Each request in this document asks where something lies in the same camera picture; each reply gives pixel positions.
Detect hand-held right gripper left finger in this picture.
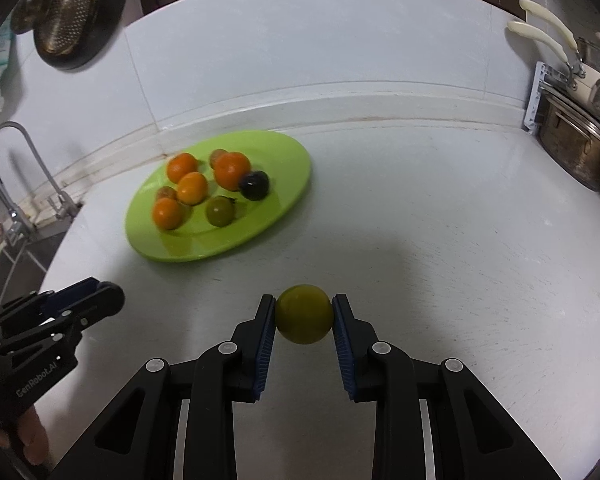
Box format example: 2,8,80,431
50,293,277,480

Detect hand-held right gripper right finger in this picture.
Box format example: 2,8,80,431
331,293,564,480

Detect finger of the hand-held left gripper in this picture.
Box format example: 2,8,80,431
0,276,102,332
0,282,127,362

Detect yellow-green citrus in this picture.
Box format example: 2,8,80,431
274,284,334,345

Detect green plate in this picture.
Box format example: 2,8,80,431
124,130,313,264

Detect person's left hand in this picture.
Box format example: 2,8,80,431
0,402,50,467

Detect steel sink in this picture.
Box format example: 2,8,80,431
0,227,72,313

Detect chrome sink tap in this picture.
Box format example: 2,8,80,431
0,152,37,247

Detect thin gooseneck faucet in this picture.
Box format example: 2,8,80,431
0,120,81,222

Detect small orange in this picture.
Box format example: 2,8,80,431
166,152,199,184

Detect black frying pan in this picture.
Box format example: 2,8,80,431
10,0,130,71

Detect metal colander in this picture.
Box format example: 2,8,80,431
12,0,94,57

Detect steel pot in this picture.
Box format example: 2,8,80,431
537,92,600,192

